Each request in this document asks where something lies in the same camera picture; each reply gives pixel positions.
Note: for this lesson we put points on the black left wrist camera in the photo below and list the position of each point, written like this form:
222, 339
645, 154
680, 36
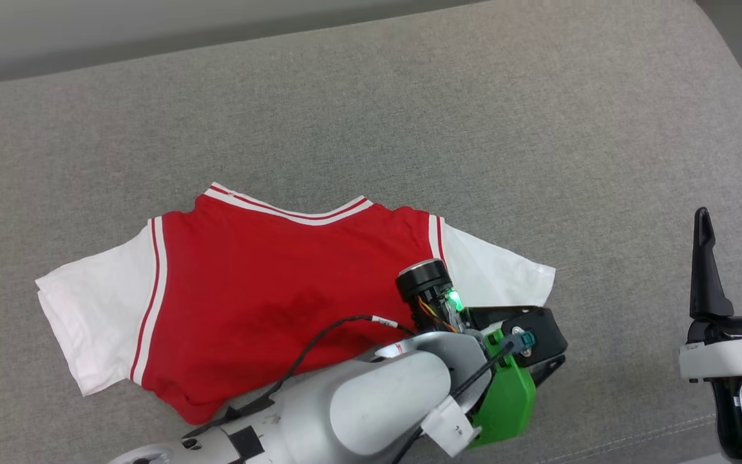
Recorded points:
422, 283

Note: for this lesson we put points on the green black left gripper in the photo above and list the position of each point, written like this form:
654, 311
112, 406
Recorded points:
509, 399

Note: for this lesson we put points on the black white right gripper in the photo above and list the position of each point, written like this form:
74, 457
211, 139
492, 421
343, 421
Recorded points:
732, 357

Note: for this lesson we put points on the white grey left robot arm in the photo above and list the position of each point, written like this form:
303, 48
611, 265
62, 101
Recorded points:
358, 406

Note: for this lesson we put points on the red and white t-shirt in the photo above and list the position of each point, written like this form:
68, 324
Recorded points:
248, 277

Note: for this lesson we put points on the grey fabric sofa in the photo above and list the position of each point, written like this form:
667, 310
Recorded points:
538, 129

